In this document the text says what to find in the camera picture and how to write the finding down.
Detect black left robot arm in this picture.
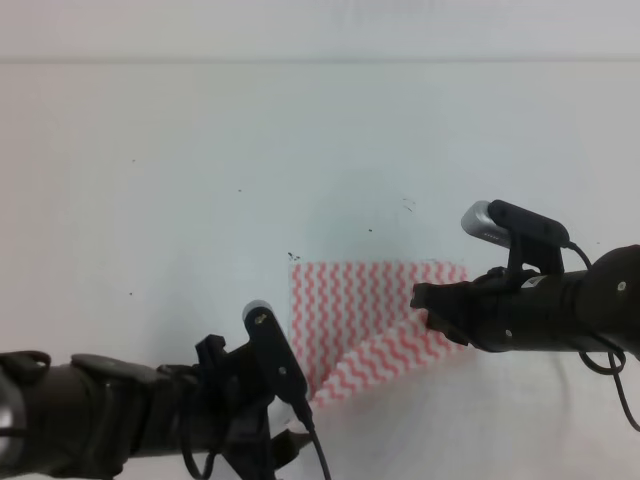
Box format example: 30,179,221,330
1,335,311,479

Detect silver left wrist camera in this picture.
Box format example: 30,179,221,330
243,300,308,406

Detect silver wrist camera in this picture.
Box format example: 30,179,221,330
243,300,308,406
461,200,570,275

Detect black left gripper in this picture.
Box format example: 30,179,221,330
149,335,312,479

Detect pink white striped towel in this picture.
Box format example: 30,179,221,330
288,260,467,411

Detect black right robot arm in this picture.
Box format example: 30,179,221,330
410,245,639,356

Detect black right camera cable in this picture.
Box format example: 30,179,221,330
564,239,640,432

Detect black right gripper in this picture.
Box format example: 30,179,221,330
410,272,565,353

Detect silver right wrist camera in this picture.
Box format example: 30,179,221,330
461,200,570,275

